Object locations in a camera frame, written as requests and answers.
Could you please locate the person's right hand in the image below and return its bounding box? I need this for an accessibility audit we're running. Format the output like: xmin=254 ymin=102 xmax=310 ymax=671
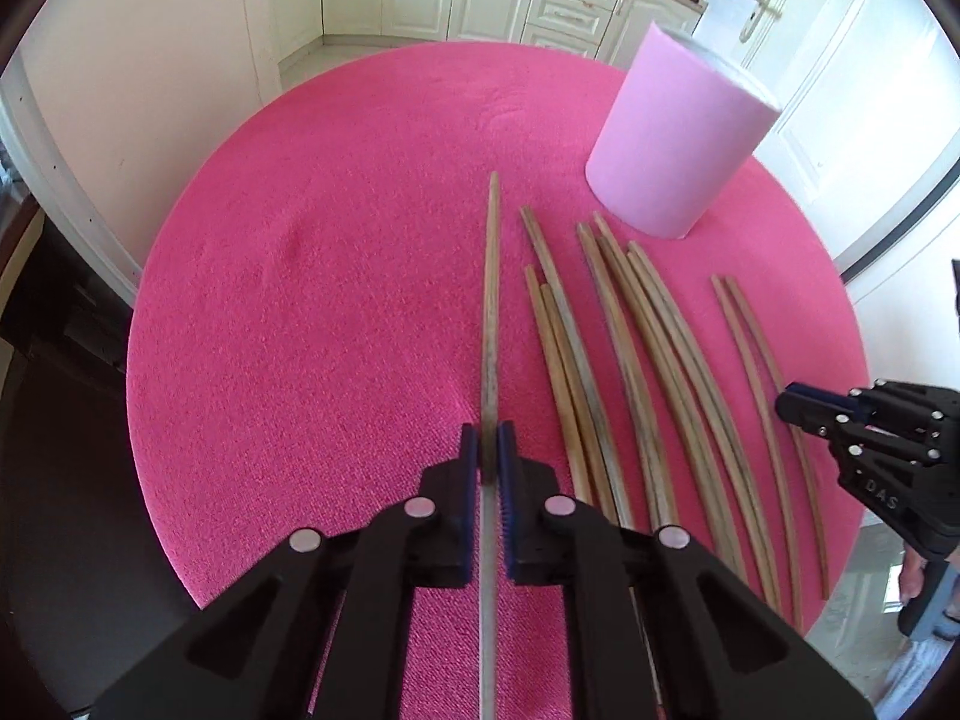
xmin=898 ymin=546 xmax=928 ymax=605

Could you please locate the pink cylindrical utensil holder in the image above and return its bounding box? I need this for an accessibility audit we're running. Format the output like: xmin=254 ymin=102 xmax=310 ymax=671
xmin=586 ymin=25 xmax=782 ymax=239

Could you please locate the pink round table mat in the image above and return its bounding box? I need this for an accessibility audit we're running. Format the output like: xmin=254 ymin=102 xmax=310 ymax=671
xmin=125 ymin=40 xmax=872 ymax=720

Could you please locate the white sliding door panel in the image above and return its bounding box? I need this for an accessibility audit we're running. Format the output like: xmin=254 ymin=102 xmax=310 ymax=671
xmin=2 ymin=0 xmax=281 ymax=302

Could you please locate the white door with handle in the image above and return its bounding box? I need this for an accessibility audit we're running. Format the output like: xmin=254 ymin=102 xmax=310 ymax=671
xmin=695 ymin=0 xmax=867 ymax=142

